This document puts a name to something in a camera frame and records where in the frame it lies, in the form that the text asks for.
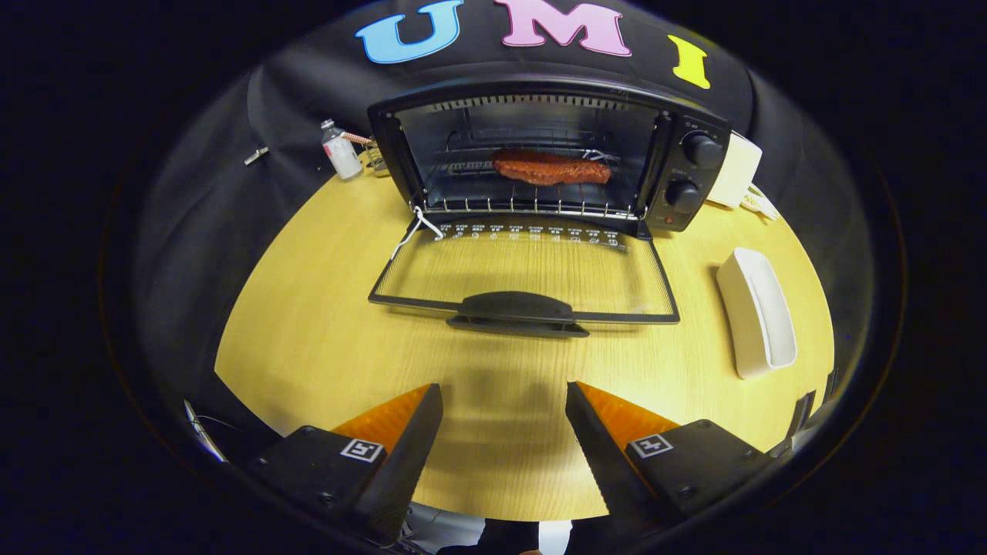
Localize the black backdrop cloth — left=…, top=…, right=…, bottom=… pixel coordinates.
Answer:
left=131, top=0, right=872, bottom=432

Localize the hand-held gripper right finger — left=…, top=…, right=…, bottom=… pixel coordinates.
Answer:
left=565, top=380, right=772, bottom=540

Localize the white toaster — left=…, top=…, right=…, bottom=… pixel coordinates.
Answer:
left=706, top=131, right=763, bottom=209

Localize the clear plastic bottle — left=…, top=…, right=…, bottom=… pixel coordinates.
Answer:
left=321, top=119, right=363, bottom=181

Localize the white divided dish with beans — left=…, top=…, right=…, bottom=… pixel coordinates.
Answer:
left=740, top=185, right=780, bottom=222

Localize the red meat slice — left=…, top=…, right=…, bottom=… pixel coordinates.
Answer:
left=492, top=149, right=612, bottom=187

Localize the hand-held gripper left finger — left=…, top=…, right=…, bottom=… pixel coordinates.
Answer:
left=247, top=383, right=444, bottom=544

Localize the white ribbed tray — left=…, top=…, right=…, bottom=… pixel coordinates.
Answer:
left=716, top=247, right=798, bottom=380

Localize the black toaster oven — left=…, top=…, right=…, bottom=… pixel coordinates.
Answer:
left=368, top=77, right=732, bottom=340

